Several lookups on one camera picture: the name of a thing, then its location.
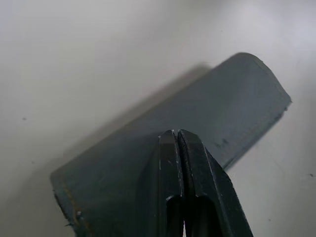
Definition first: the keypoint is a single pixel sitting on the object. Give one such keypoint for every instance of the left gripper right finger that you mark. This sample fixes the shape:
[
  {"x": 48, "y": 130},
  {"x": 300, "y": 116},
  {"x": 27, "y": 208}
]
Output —
[{"x": 209, "y": 197}]

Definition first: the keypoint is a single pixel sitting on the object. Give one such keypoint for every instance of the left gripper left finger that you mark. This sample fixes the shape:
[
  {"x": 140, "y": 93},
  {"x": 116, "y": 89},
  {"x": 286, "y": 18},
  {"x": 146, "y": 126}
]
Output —
[{"x": 170, "y": 172}]

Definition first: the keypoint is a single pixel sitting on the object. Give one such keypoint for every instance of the grey glasses case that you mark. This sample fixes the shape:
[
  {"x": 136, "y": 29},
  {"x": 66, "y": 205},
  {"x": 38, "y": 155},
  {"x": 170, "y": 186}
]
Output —
[{"x": 222, "y": 106}]

